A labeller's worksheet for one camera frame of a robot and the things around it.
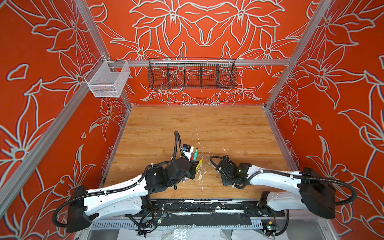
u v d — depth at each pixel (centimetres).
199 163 87
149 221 72
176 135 57
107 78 93
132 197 47
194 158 69
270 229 68
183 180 81
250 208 73
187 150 61
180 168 50
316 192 42
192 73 98
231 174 63
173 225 70
